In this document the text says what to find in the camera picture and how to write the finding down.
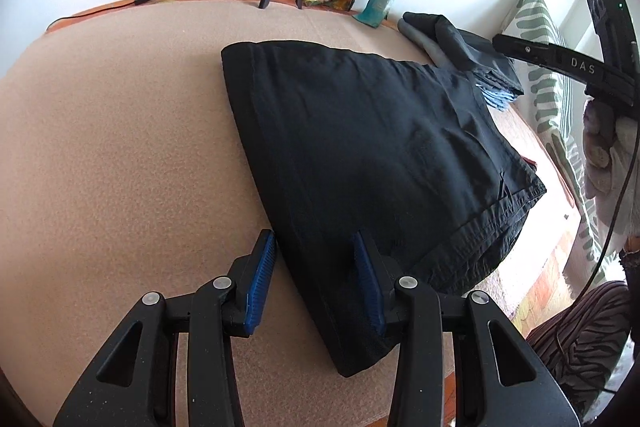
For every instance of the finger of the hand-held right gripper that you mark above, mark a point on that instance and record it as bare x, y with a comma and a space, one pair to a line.
545, 54

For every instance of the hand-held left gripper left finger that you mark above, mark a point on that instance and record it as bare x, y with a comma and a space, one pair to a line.
260, 277

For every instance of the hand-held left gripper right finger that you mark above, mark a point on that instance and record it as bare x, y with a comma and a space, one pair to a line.
367, 282

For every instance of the black pants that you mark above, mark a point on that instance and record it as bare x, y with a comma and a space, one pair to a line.
375, 132

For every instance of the person's right hand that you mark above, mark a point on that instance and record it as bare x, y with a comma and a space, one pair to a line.
612, 152

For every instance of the green striped white cushion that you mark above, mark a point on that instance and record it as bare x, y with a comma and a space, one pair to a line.
545, 92

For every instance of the pile of dark folded clothes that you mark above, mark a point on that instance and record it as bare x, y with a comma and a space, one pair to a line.
425, 34

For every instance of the tan blanket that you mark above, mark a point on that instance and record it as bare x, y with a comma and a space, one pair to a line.
125, 132

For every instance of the person's striped trouser leg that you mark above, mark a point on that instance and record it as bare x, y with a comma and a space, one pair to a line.
585, 332

